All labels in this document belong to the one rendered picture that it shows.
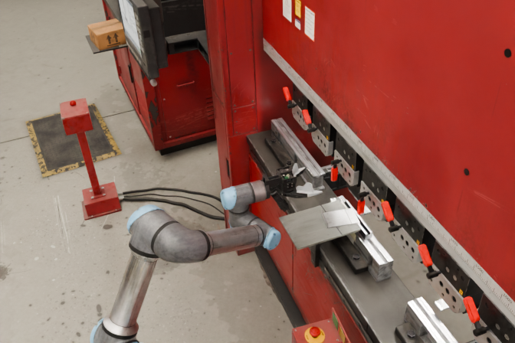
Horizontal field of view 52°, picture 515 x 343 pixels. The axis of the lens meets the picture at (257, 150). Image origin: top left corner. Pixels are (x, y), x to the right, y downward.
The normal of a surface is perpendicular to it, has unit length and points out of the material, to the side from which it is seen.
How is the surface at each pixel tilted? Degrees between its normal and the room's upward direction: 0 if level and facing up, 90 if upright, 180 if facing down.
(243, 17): 90
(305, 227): 0
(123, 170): 0
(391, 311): 0
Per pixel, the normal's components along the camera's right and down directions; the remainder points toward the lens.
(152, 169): -0.04, -0.80
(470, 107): -0.94, 0.23
